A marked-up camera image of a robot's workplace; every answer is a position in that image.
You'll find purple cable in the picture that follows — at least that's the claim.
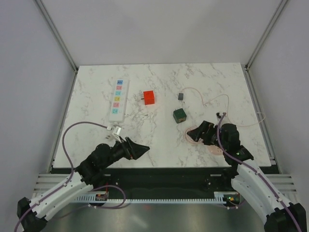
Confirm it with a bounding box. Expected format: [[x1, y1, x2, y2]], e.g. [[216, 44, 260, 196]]
[[13, 121, 126, 232], [216, 112, 305, 232]]

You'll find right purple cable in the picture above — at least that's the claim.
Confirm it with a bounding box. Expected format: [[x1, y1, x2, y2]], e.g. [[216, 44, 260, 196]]
[[216, 112, 305, 232]]

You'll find green patterned cube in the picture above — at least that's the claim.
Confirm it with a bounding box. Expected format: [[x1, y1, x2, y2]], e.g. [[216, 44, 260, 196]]
[[173, 108, 187, 124]]

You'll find dark grey usb charger plug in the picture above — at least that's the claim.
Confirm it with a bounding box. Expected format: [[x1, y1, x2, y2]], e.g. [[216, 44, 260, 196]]
[[178, 93, 184, 101]]

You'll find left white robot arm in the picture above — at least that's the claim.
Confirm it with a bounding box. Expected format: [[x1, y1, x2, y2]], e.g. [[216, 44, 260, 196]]
[[17, 137, 150, 232]]

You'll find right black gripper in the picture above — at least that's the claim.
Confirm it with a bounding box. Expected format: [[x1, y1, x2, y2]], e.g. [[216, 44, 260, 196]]
[[186, 120, 227, 150]]

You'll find aluminium rail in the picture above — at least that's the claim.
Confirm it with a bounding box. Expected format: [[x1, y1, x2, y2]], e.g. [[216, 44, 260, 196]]
[[33, 174, 296, 193]]

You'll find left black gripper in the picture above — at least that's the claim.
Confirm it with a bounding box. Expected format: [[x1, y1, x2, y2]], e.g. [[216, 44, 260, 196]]
[[101, 135, 150, 169]]

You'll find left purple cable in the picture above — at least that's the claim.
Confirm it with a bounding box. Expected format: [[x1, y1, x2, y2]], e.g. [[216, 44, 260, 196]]
[[13, 121, 126, 232]]

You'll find red cube socket adapter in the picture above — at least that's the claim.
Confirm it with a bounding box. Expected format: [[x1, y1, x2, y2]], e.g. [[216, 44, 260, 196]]
[[143, 90, 155, 105]]

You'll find white slotted cable duct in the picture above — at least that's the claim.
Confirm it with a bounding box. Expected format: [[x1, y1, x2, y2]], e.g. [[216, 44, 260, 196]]
[[72, 192, 226, 204]]

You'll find right aluminium frame post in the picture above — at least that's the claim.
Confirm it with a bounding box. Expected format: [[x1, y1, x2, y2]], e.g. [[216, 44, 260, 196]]
[[244, 0, 289, 71]]

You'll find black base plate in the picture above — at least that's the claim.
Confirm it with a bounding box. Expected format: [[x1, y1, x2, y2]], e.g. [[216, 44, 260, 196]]
[[103, 168, 234, 197]]

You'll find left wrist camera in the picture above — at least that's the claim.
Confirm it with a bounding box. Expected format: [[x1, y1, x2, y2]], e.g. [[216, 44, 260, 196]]
[[112, 125, 122, 142]]

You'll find aluminium frame post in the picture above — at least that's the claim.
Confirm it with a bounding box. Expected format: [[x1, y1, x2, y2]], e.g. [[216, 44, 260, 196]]
[[244, 0, 289, 71], [33, 0, 79, 73]]

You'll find white power strip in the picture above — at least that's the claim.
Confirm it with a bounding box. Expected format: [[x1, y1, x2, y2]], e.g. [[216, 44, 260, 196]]
[[109, 79, 130, 123]]

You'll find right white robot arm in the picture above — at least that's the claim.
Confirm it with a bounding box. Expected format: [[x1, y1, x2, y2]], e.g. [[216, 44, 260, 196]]
[[186, 121, 307, 232]]

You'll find left aluminium frame post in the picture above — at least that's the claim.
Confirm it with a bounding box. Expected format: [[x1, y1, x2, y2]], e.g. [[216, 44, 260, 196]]
[[33, 0, 79, 73]]

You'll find pink round socket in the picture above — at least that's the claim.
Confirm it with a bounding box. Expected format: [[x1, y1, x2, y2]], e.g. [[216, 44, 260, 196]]
[[207, 145, 223, 156]]

